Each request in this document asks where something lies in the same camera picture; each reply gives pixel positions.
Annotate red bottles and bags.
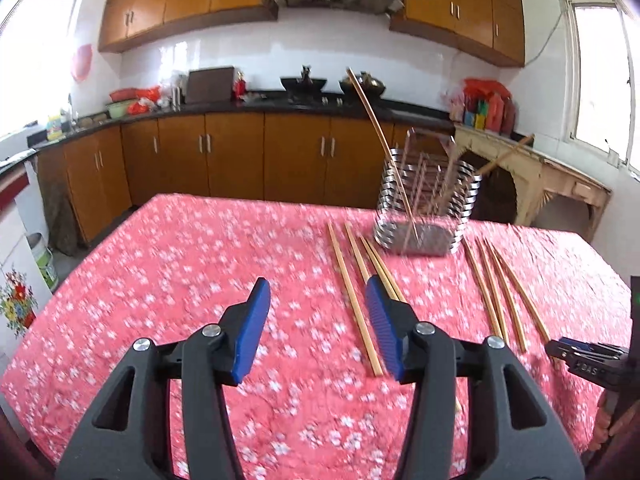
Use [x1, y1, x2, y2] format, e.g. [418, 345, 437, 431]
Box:
[445, 78, 516, 136]

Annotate bamboo chopstick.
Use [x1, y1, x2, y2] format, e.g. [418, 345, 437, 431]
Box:
[462, 238, 502, 337]
[484, 240, 527, 354]
[328, 222, 384, 377]
[344, 222, 371, 284]
[360, 236, 405, 301]
[488, 243, 551, 344]
[364, 238, 407, 302]
[346, 67, 419, 236]
[475, 238, 509, 342]
[434, 133, 535, 212]

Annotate brown kitchen cabinets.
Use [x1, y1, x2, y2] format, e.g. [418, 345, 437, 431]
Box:
[37, 112, 384, 256]
[96, 0, 526, 68]

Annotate black wok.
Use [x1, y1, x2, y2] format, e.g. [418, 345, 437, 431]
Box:
[280, 65, 326, 96]

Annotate metal wire utensil holder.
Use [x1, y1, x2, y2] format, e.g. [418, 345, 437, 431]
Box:
[373, 127, 482, 257]

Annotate pink floral tablecloth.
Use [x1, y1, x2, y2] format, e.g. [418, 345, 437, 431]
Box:
[1, 195, 631, 479]

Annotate lidded dark pot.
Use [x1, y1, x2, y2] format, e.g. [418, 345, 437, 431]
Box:
[340, 72, 386, 99]

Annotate right hand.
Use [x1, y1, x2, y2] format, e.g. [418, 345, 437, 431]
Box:
[587, 390, 639, 452]

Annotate cream side table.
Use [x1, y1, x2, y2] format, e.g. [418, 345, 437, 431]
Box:
[454, 124, 612, 243]

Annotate brown upper kitchen cabinets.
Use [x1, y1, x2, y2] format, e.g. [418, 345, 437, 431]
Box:
[96, 0, 526, 68]

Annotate red green basins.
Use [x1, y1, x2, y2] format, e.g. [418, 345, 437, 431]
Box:
[106, 86, 160, 119]

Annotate dark cutting board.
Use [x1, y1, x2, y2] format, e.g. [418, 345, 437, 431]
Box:
[184, 66, 235, 104]

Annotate brown lower kitchen cabinets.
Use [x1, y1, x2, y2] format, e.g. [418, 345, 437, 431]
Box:
[37, 112, 384, 256]

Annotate red bottle on counter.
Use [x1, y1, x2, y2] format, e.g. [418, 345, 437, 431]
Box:
[233, 72, 246, 101]

